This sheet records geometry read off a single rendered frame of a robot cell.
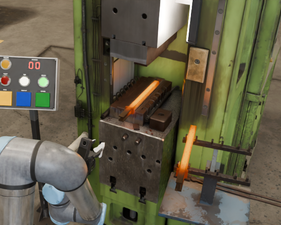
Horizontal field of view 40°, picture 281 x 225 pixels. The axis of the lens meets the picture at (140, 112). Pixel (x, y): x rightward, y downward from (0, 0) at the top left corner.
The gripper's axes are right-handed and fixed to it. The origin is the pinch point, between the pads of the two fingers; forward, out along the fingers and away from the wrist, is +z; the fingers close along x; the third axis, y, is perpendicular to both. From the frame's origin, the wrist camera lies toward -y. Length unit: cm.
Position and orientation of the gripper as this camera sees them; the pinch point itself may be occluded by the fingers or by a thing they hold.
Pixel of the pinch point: (98, 141)
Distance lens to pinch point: 179.3
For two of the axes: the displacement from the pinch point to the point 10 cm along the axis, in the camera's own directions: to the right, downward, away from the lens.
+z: 4.2, -4.6, 7.8
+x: 9.1, 2.6, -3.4
